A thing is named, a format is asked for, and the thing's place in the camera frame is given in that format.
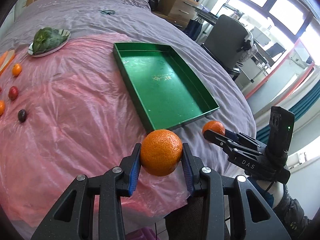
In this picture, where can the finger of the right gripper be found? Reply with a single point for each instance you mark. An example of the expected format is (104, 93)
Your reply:
(242, 139)
(223, 141)

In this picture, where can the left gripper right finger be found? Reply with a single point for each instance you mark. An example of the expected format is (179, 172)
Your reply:
(250, 215)

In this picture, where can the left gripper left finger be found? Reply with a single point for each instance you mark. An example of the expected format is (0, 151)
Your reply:
(71, 217)

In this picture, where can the large textured mandarin orange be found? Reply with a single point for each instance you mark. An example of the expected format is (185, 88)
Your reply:
(160, 152)

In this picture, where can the dark purple plum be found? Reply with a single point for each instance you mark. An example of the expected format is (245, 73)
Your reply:
(22, 115)

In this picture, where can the smooth orange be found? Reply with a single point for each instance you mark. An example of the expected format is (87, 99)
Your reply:
(2, 107)
(16, 70)

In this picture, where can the right forearm dark sleeve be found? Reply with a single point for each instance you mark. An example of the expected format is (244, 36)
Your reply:
(287, 209)

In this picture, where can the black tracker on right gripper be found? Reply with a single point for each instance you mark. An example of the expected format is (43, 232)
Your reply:
(281, 128)

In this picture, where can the green rectangular tray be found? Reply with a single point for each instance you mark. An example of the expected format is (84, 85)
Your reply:
(165, 91)

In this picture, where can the teal curtain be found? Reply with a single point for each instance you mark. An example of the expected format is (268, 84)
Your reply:
(299, 109)

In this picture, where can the grey office chair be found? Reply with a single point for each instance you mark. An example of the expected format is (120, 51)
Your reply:
(226, 43)

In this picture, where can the pink plastic sheet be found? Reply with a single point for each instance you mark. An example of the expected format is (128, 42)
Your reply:
(80, 120)

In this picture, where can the wooden bedside drawer cabinet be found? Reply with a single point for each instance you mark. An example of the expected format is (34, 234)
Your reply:
(177, 12)

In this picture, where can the red fruit centre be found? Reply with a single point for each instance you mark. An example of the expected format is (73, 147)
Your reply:
(13, 93)

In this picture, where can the purple bed sheet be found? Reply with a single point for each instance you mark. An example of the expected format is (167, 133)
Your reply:
(134, 19)

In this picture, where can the orange oval dish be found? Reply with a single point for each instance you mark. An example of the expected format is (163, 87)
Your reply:
(6, 59)

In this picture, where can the green bok choy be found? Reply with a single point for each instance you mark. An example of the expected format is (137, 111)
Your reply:
(47, 39)

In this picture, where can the white plate with dark rim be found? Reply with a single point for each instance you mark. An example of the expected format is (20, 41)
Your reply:
(63, 32)

